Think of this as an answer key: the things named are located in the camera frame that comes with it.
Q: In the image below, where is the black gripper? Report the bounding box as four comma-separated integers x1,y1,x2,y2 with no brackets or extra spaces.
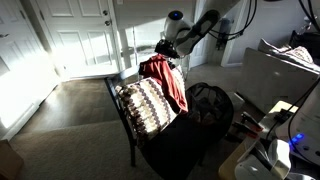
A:
155,39,179,59

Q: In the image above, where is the red shirt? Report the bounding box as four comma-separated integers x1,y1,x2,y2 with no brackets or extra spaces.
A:
139,54,188,114

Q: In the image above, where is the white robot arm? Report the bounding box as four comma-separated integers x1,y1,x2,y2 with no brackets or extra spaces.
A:
155,0,240,59

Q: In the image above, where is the black mesh laundry basket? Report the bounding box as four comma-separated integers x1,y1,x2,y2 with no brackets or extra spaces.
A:
186,82,234,146

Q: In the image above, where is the striped zigzag pillow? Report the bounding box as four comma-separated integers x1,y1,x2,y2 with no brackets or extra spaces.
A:
115,78,185,143

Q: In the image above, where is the white panel door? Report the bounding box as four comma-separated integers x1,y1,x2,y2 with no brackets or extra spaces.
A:
30,0,121,79

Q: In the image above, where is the black chair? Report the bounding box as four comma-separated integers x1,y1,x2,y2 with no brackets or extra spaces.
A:
104,66,209,180

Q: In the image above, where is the white sofa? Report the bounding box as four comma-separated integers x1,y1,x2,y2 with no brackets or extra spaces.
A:
237,39,320,113

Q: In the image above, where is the red black tool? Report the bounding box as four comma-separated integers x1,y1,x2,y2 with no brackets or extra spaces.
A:
232,112,263,138

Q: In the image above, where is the patterned sofa pillow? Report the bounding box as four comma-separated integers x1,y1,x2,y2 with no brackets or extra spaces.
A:
286,46,313,64

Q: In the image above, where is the white closet door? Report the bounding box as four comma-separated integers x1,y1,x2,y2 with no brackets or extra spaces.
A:
0,0,59,140

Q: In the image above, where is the white camera device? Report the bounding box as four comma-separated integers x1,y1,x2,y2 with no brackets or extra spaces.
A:
234,139,291,180

